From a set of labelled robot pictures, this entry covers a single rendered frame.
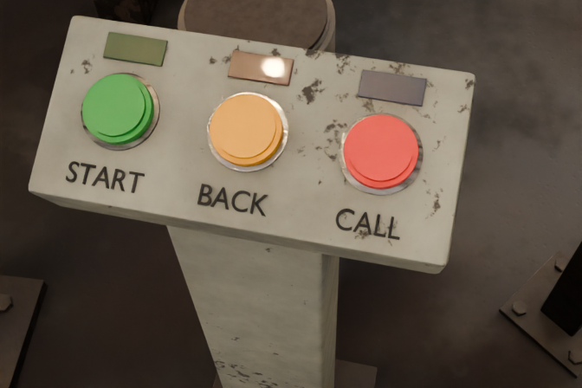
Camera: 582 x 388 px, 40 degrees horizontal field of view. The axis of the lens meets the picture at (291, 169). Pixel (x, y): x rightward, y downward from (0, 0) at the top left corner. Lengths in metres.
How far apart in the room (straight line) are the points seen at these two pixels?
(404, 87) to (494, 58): 0.84
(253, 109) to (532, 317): 0.69
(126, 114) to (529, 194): 0.79
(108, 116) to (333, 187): 0.13
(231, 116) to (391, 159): 0.09
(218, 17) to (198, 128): 0.17
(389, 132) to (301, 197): 0.06
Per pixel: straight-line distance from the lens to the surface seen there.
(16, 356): 1.07
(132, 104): 0.46
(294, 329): 0.61
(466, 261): 1.09
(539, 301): 1.08
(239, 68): 0.46
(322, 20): 0.61
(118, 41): 0.49
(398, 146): 0.44
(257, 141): 0.44
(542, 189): 1.17
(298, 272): 0.52
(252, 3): 0.63
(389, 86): 0.45
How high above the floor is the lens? 0.97
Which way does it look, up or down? 58 degrees down
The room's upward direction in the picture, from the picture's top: 4 degrees counter-clockwise
